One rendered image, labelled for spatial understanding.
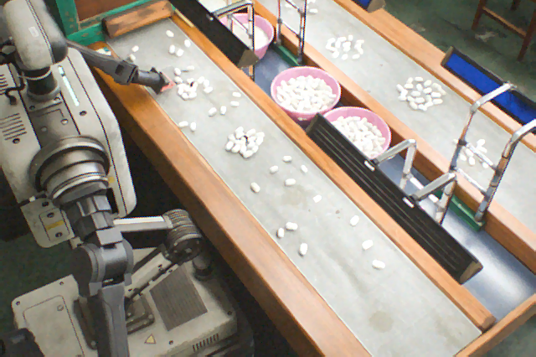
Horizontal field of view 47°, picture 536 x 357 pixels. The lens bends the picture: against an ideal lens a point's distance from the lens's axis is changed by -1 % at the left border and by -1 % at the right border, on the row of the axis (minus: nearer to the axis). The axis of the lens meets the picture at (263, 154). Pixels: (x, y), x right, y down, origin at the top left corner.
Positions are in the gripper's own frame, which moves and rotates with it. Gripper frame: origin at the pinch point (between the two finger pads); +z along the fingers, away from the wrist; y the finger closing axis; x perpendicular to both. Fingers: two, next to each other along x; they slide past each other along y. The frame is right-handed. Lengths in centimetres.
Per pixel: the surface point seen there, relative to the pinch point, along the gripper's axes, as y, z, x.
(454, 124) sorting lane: -76, 59, -48
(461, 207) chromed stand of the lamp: -104, 41, -31
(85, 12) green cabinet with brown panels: 43.5, -20.0, -1.7
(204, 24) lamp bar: -11.8, -13.1, -30.7
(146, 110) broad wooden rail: -7.3, -12.3, 9.2
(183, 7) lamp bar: 2.0, -12.8, -29.7
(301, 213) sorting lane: -77, 4, -3
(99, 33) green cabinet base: 42.1, -10.2, 5.0
